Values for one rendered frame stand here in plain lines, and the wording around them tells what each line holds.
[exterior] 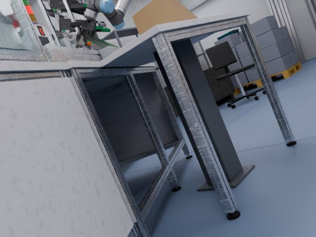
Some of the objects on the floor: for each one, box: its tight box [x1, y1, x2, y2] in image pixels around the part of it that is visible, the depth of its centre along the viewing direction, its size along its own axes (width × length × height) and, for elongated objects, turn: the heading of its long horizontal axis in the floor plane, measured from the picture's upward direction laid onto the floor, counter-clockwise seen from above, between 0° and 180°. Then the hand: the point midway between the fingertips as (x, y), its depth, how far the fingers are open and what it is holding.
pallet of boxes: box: [214, 15, 302, 95], centre depth 590 cm, size 110×74×109 cm
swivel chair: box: [205, 41, 266, 109], centre depth 454 cm, size 60×60×94 cm
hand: (77, 47), depth 197 cm, fingers closed on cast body, 4 cm apart
